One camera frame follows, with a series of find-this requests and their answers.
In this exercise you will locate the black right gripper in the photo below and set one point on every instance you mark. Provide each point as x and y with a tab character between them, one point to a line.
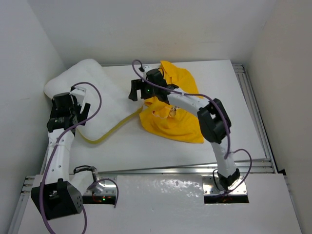
137	84

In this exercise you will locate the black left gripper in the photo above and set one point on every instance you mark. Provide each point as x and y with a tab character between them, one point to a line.
82	115

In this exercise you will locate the yellow pillowcase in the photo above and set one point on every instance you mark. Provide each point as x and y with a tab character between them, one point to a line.
168	121

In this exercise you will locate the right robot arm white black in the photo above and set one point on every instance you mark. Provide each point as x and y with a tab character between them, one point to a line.
213	120

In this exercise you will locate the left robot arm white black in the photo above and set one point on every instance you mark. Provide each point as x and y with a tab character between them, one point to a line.
58	195

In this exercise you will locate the white front cover panel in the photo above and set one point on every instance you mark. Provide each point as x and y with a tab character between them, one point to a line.
157	204

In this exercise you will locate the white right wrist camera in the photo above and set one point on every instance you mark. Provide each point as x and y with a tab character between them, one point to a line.
145	68

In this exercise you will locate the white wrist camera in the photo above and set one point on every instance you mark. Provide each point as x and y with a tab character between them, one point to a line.
145	68
79	92

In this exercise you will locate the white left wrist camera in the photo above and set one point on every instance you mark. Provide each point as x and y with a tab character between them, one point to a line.
79	92

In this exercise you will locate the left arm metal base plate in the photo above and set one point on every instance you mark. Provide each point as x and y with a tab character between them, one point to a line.
103	192

